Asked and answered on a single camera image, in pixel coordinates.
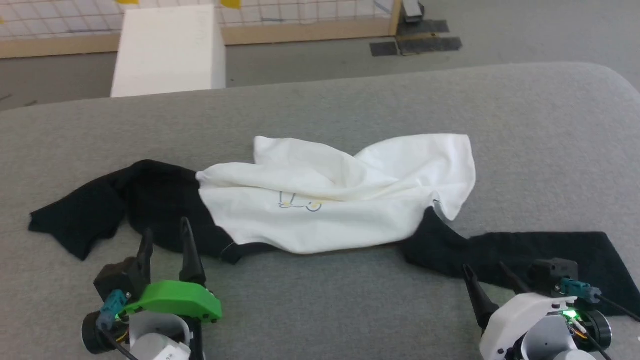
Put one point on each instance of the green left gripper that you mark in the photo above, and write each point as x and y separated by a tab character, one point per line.
175	297

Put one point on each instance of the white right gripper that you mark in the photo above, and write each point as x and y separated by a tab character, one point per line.
515	315

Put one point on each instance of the white shirt with black sleeves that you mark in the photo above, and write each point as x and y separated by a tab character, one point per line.
325	190

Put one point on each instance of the white box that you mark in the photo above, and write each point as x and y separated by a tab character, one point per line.
167	50

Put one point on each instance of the grey fabric sofa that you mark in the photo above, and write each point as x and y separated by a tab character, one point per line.
350	100

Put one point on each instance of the wide black floor mat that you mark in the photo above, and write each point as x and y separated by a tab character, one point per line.
430	44

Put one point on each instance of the small black floor mat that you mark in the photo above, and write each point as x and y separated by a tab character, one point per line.
384	48

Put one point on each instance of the black mat under partition foot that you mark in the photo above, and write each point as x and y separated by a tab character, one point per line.
425	27

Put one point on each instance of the lemon print grid partition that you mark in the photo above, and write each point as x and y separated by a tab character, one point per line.
300	12

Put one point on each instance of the grey metal partition foot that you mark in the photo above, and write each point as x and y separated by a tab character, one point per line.
412	9

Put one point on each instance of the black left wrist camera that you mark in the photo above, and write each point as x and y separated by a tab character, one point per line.
117	280

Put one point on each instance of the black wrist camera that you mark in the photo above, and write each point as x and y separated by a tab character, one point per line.
552	275
117	280

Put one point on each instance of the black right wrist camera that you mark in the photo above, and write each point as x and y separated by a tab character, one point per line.
552	275

